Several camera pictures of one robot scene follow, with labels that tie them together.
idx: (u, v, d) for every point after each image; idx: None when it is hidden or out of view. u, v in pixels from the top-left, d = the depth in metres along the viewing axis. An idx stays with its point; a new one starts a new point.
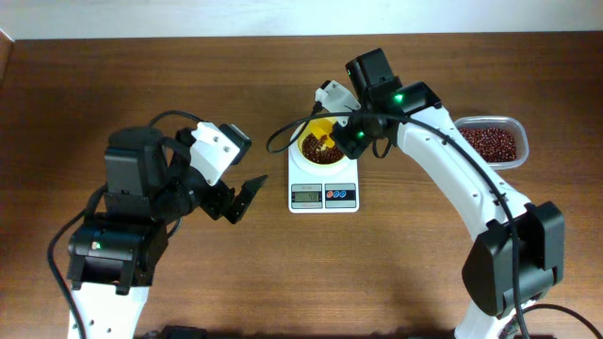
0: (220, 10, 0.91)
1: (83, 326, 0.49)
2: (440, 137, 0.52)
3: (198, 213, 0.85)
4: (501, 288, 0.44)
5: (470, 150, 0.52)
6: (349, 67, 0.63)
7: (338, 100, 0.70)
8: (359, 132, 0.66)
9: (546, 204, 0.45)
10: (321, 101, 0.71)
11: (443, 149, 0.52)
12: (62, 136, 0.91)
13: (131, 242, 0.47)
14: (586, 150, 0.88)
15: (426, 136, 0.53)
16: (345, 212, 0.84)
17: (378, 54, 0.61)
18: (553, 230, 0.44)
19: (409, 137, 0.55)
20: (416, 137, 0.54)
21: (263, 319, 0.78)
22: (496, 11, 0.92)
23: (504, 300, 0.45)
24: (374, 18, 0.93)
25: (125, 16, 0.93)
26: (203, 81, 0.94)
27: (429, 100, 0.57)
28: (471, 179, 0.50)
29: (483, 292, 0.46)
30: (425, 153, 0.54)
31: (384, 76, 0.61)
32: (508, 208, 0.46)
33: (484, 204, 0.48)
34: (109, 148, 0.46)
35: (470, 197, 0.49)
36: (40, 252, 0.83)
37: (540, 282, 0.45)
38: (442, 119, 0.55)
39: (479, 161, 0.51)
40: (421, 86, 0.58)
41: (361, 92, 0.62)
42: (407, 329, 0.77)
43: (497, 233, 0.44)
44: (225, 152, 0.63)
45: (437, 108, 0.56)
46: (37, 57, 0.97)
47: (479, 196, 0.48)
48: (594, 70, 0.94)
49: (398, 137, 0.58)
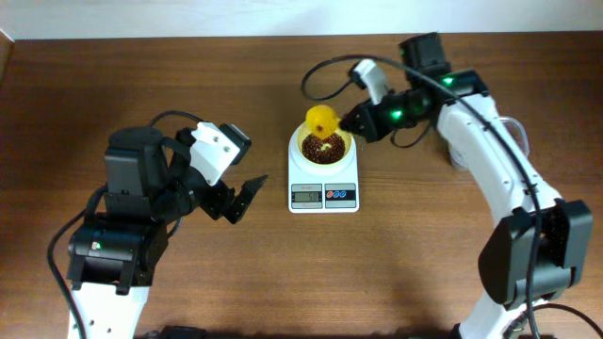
0: (220, 10, 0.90)
1: (83, 326, 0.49)
2: (480, 123, 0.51)
3: (198, 214, 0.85)
4: (514, 274, 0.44)
5: (509, 138, 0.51)
6: (401, 46, 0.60)
7: (380, 79, 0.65)
8: (395, 111, 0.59)
9: (577, 201, 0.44)
10: (364, 73, 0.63)
11: (481, 134, 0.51)
12: (62, 136, 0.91)
13: (130, 242, 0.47)
14: (586, 150, 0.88)
15: (466, 120, 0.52)
16: (345, 212, 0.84)
17: (433, 39, 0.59)
18: (580, 227, 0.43)
19: (450, 119, 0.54)
20: (457, 121, 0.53)
21: (263, 319, 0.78)
22: (496, 11, 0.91)
23: (515, 289, 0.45)
24: (374, 18, 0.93)
25: (125, 16, 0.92)
26: (203, 81, 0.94)
27: (476, 88, 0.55)
28: (506, 166, 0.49)
29: (496, 279, 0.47)
30: (464, 137, 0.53)
31: (436, 60, 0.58)
32: (536, 200, 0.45)
33: (514, 194, 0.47)
34: (109, 148, 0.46)
35: (501, 184, 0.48)
36: (40, 252, 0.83)
37: (554, 278, 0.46)
38: (486, 106, 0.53)
39: (516, 150, 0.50)
40: (471, 72, 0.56)
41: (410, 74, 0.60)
42: (408, 328, 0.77)
43: (522, 217, 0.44)
44: (225, 152, 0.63)
45: (484, 97, 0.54)
46: (36, 56, 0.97)
47: (510, 184, 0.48)
48: (594, 70, 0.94)
49: (440, 120, 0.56)
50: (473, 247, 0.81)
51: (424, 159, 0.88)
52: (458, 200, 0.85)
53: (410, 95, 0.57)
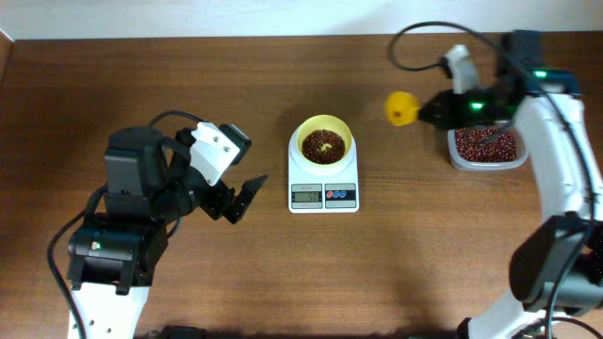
0: (219, 10, 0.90)
1: (83, 326, 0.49)
2: (560, 121, 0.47)
3: (198, 213, 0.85)
4: (545, 275, 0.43)
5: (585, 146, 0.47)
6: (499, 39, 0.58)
7: (464, 68, 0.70)
8: (475, 104, 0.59)
9: None
10: (452, 60, 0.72)
11: (558, 133, 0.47)
12: (62, 136, 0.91)
13: (130, 242, 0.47)
14: None
15: (545, 116, 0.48)
16: (345, 212, 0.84)
17: (535, 36, 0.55)
18: None
19: (528, 111, 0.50)
20: (534, 114, 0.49)
21: (263, 319, 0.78)
22: (498, 11, 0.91)
23: (542, 290, 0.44)
24: (375, 19, 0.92)
25: (125, 17, 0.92)
26: (203, 81, 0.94)
27: (566, 89, 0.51)
28: (572, 169, 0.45)
29: (526, 275, 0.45)
30: (534, 133, 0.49)
31: (532, 56, 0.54)
32: (594, 211, 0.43)
33: (572, 198, 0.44)
34: (109, 148, 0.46)
35: (562, 185, 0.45)
36: (40, 252, 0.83)
37: (586, 296, 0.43)
38: (570, 108, 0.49)
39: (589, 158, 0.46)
40: (567, 75, 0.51)
41: (500, 66, 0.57)
42: (408, 329, 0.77)
43: (575, 222, 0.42)
44: (225, 152, 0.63)
45: (571, 100, 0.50)
46: (36, 57, 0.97)
47: (571, 187, 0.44)
48: (594, 71, 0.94)
49: (516, 110, 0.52)
50: (474, 247, 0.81)
51: (424, 159, 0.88)
52: (459, 200, 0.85)
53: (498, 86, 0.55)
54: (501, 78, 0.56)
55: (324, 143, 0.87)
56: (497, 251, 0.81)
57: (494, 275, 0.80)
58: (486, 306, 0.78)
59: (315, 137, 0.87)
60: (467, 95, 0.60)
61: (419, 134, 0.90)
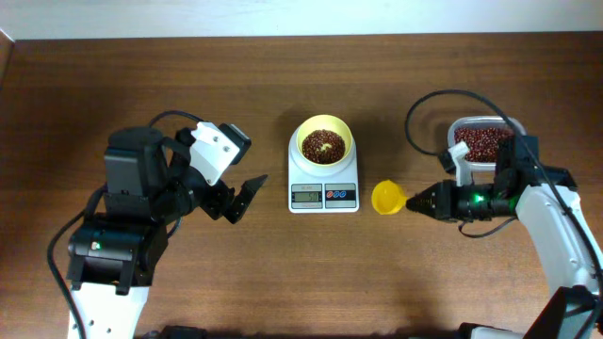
0: (219, 11, 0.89)
1: (83, 326, 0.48)
2: (561, 205, 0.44)
3: (197, 213, 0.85)
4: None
5: (589, 232, 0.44)
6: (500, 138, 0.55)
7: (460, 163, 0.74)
8: (477, 198, 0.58)
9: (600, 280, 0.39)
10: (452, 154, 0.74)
11: (559, 218, 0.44)
12: (61, 136, 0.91)
13: (131, 242, 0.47)
14: (584, 150, 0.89)
15: (545, 200, 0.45)
16: (345, 212, 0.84)
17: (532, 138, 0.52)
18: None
19: (529, 199, 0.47)
20: (534, 201, 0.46)
21: (263, 319, 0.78)
22: (499, 12, 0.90)
23: None
24: (375, 18, 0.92)
25: (124, 18, 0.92)
26: (203, 81, 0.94)
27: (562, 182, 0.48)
28: (575, 246, 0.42)
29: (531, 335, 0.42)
30: (536, 219, 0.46)
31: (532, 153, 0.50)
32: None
33: (581, 277, 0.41)
34: (109, 148, 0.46)
35: (567, 262, 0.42)
36: (40, 252, 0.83)
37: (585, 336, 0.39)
38: (569, 197, 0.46)
39: (589, 235, 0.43)
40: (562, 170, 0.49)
41: (503, 159, 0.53)
42: (408, 329, 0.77)
43: (585, 293, 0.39)
44: (225, 152, 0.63)
45: (571, 191, 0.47)
46: (36, 56, 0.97)
47: (577, 266, 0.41)
48: (594, 70, 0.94)
49: (519, 202, 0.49)
50: (474, 246, 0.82)
51: (424, 159, 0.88)
52: None
53: (500, 177, 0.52)
54: (501, 171, 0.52)
55: (324, 143, 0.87)
56: (497, 251, 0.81)
57: (494, 275, 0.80)
58: (486, 306, 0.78)
59: (315, 137, 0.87)
60: (469, 190, 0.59)
61: (419, 134, 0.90)
